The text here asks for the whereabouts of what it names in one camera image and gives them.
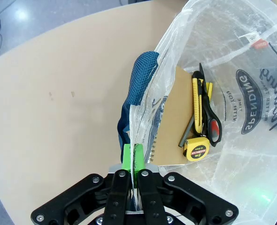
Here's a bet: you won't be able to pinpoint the dark grey flat bar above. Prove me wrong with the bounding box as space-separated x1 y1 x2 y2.
178 114 195 148

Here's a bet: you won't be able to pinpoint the black scissors red grey handle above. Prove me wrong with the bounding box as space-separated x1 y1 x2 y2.
199 62 223 148

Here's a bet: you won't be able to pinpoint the translucent shopping bag navy handles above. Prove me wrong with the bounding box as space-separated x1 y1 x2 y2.
116 0 277 225

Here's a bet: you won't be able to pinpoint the brown kraft spiral notebook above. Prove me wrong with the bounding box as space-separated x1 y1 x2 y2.
144 66 196 166

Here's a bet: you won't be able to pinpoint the yellow tape measure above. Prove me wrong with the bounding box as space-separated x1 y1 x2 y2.
183 137 211 162

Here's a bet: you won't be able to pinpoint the yellow utility knife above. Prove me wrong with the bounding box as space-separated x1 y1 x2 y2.
191 71 206 135

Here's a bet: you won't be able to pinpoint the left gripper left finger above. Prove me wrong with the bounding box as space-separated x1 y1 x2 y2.
30 143 132 225

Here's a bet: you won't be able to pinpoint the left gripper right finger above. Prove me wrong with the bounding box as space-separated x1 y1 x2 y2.
133 143 239 225

